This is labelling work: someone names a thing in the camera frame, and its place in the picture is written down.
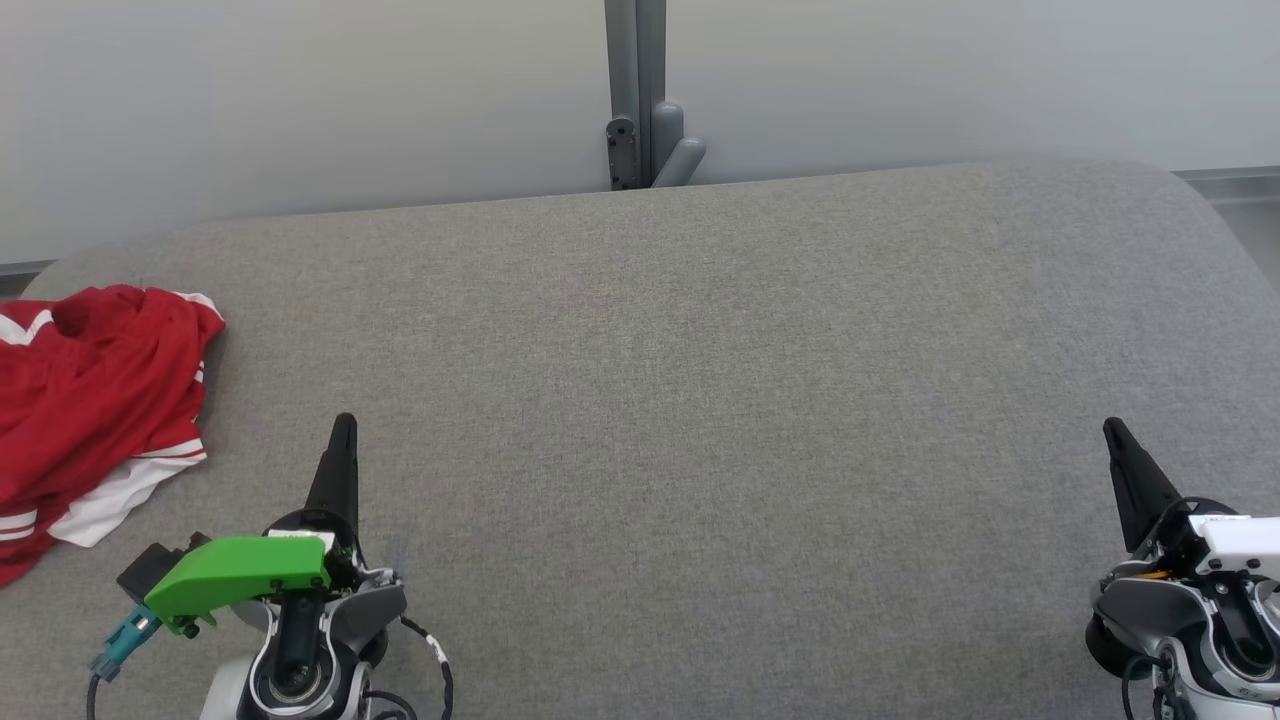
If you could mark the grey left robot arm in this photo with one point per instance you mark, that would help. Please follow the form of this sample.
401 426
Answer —
300 650

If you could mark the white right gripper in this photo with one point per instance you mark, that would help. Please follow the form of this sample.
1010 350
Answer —
1240 540

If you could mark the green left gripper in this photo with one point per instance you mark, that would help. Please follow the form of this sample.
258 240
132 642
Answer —
240 570

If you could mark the red shorts with white stripe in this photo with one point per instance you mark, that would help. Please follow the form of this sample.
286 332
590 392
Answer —
100 340

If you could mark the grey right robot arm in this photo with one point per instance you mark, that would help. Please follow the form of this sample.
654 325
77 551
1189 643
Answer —
1150 610

